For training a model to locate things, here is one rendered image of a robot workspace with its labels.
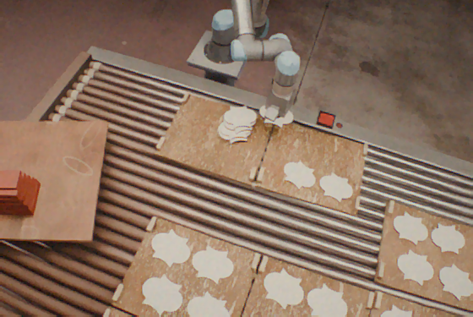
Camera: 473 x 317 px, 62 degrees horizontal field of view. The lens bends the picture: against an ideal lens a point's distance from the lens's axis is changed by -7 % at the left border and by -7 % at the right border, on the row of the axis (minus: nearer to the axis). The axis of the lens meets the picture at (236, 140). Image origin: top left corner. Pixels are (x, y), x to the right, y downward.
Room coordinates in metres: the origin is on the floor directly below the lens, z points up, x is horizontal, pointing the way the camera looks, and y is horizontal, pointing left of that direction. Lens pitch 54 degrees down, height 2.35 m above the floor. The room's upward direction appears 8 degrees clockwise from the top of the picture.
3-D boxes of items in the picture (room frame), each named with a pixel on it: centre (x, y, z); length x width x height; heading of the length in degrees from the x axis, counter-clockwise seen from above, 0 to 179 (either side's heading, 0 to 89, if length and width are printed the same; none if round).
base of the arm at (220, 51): (1.61, 0.14, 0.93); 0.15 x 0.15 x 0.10
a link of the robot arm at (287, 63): (1.08, -0.14, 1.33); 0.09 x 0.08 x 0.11; 14
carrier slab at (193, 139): (1.04, 0.08, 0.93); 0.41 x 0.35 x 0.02; 78
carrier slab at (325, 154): (0.96, -0.33, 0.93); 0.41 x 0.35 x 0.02; 79
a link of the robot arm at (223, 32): (1.62, 0.13, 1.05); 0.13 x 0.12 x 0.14; 104
